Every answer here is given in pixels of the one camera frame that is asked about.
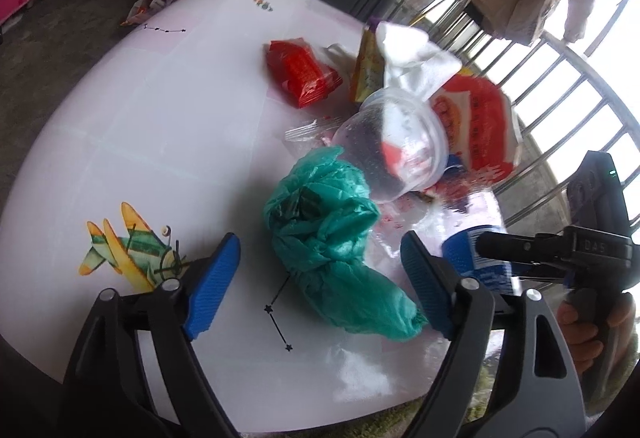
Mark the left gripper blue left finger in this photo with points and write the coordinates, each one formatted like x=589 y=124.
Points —
x=206 y=282

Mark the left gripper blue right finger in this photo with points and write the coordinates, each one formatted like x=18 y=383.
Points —
x=429 y=282

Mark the clear Pepsi plastic bottle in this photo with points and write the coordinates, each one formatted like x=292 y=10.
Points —
x=462 y=225

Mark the green plastic bag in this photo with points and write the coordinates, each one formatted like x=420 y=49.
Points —
x=319 y=218

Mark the red white snack bag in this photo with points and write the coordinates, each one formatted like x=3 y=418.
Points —
x=481 y=127

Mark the yellow purple snack packet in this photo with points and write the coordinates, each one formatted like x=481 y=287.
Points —
x=368 y=74

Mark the white cloth rag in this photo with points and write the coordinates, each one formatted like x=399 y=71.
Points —
x=412 y=62

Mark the red foil wrapper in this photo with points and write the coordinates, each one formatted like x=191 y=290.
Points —
x=299 y=73

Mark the person's right hand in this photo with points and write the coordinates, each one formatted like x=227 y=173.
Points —
x=582 y=337

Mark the steel balcony railing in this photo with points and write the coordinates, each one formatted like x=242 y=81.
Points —
x=568 y=100

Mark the pink patterned tablecloth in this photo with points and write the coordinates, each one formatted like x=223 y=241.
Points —
x=182 y=122

